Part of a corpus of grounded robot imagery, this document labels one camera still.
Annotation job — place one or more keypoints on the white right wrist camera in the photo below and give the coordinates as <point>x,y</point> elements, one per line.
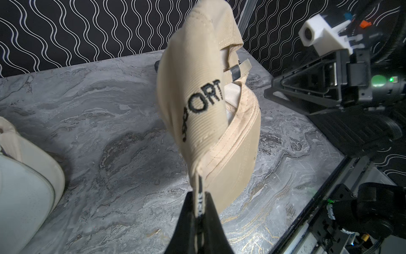
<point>323,33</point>

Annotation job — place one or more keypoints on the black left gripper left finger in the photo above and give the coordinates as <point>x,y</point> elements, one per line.
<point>183,239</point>

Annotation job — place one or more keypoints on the black plastic tool case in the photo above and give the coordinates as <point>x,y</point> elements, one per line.
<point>359,132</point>

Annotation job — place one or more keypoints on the beige cap with black lettering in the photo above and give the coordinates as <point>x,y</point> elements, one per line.
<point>204,101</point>

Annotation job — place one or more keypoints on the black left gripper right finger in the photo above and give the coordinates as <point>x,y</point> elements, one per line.
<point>214,239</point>

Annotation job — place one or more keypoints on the aluminium corner frame post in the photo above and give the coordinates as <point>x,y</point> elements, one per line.
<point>246,15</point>

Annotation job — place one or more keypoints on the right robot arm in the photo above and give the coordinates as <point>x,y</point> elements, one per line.
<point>360,106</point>

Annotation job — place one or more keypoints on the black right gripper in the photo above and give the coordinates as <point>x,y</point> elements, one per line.
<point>353,77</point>

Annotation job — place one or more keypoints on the cream baseball cap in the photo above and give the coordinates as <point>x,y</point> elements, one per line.
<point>24,151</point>

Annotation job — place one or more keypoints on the white baseball cap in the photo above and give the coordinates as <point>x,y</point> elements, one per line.
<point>26,200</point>

